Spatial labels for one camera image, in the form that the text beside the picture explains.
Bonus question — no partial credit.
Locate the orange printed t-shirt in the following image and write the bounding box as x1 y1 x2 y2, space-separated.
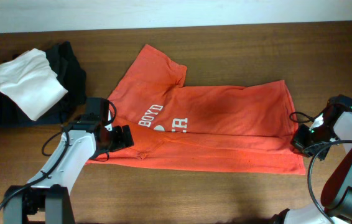
96 45 305 175

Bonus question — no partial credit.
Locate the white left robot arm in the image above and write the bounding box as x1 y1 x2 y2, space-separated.
0 121 134 223

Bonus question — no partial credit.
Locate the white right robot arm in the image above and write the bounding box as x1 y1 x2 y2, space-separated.
270 103 352 223

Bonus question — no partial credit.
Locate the white folded cloth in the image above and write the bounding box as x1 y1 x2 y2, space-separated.
0 49 68 121

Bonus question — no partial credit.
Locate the black folded garment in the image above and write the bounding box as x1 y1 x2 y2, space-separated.
0 42 86 128

